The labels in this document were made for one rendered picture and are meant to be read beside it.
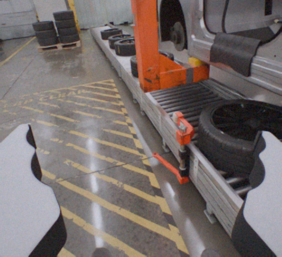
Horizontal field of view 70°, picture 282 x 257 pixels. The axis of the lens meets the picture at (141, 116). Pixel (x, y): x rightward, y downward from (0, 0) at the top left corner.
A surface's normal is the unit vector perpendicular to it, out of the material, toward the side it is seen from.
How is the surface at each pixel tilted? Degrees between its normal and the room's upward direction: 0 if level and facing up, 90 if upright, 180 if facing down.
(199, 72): 90
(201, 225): 0
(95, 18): 90
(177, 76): 90
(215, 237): 0
